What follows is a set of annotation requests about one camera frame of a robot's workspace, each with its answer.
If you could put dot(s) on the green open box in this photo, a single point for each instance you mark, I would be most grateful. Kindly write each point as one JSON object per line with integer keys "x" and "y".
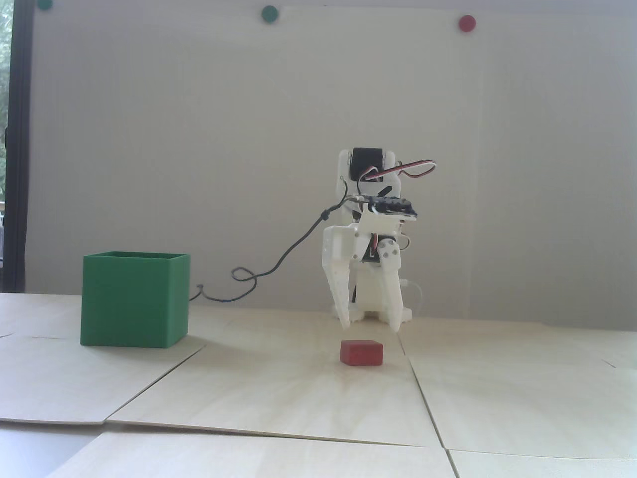
{"x": 129, "y": 298}

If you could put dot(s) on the black wrist camera board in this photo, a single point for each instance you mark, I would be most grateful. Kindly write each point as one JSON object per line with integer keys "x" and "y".
{"x": 393, "y": 204}

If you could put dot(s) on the red round magnet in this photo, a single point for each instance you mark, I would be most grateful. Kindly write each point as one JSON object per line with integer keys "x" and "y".
{"x": 467, "y": 23}

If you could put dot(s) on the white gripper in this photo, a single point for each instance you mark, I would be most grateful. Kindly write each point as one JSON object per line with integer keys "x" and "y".
{"x": 344, "y": 249}

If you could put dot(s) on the dark window frame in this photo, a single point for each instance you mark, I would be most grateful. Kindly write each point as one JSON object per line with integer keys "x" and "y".
{"x": 20, "y": 149}

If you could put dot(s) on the red rectangular block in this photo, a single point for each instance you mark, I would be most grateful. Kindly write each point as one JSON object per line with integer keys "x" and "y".
{"x": 362, "y": 352}

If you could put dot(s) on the light plywood sheet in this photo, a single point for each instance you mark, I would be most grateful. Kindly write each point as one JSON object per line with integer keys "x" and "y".
{"x": 278, "y": 393}
{"x": 522, "y": 388}
{"x": 547, "y": 465}
{"x": 59, "y": 383}
{"x": 249, "y": 458}

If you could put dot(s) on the white backdrop board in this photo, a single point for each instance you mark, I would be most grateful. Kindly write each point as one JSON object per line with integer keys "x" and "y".
{"x": 199, "y": 124}

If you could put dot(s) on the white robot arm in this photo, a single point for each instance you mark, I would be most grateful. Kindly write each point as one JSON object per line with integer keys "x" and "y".
{"x": 372, "y": 294}

